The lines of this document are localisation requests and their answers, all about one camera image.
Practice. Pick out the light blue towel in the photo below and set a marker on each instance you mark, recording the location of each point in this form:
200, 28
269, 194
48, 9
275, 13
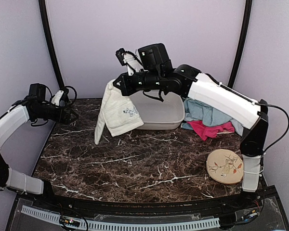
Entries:
210, 116

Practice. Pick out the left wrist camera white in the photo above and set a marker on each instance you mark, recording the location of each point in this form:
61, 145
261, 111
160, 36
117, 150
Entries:
60, 98

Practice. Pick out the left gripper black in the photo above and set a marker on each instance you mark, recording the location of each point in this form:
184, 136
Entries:
65, 121

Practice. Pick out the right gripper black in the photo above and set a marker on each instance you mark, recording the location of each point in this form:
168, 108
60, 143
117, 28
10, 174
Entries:
126, 87

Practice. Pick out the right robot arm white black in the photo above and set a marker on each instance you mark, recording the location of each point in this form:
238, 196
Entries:
152, 70

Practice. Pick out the white plastic basin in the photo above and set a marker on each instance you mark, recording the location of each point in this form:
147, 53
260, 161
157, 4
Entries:
158, 115

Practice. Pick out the white embroidered towel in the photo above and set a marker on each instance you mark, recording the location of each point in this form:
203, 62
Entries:
117, 113

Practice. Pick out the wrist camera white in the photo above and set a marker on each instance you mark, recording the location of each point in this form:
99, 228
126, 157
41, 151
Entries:
129, 59
60, 98

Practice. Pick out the black frame post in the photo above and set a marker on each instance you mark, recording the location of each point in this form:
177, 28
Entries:
49, 42
241, 43

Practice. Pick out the round floral wooden plate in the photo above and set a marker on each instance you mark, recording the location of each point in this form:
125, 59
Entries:
225, 166

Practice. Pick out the pink towel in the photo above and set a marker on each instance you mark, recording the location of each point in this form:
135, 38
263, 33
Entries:
205, 132

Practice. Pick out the white slotted cable duct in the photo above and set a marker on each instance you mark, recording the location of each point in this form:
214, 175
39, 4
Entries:
122, 223

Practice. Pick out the left black frame post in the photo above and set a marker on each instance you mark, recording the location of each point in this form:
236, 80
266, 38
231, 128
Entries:
49, 42

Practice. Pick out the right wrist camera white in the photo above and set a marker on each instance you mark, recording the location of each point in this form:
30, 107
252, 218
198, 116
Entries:
129, 59

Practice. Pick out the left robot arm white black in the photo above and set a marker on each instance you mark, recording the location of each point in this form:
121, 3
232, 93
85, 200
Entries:
32, 108

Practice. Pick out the right black frame post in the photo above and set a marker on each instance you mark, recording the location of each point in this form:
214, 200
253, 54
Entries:
241, 43

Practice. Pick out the black front rail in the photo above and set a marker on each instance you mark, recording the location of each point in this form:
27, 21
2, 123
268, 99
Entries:
222, 206

